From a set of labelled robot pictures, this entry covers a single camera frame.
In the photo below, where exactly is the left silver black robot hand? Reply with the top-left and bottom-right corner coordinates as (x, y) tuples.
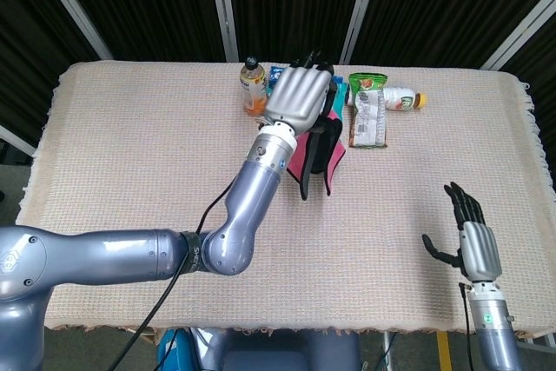
(259, 50), (344, 136)

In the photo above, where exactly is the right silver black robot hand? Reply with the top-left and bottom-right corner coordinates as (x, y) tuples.
(421, 182), (503, 283)

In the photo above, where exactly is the pink black-edged cloth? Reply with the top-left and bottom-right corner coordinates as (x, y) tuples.
(284, 108), (348, 202)

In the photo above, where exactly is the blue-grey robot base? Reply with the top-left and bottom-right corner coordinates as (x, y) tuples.
(190, 327), (364, 371)

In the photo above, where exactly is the orange juice bottle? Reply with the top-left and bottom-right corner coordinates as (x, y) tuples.
(240, 56), (268, 116)

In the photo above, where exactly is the teal clear snack bag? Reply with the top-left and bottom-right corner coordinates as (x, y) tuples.
(332, 75), (351, 123)

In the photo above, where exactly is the green snack bag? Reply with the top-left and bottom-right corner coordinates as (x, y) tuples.
(347, 72), (389, 149)

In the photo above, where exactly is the white bottle yellow cap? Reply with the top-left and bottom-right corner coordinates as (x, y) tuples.
(345, 85), (428, 111)

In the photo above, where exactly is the metal table leg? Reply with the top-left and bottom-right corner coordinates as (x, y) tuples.
(381, 330), (399, 371)

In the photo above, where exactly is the beige woven tablecloth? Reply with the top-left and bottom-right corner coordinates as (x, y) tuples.
(0, 61), (556, 340)

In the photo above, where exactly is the blue plastic object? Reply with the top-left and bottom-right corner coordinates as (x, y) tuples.
(156, 328), (196, 371)

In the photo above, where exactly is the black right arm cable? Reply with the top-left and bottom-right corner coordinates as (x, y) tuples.
(459, 282), (477, 371)

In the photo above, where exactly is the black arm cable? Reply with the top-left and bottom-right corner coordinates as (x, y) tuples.
(459, 282), (477, 371)
(106, 183), (235, 371)

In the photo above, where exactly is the white partition post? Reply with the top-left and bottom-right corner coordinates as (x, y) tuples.
(338, 0), (386, 64)
(29, 0), (115, 62)
(480, 0), (556, 71)
(206, 0), (240, 63)
(0, 123), (36, 157)

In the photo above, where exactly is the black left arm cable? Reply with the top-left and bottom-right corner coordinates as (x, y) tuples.
(106, 183), (235, 371)

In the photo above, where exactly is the thin black cable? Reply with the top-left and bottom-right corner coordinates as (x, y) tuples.
(155, 329), (179, 371)

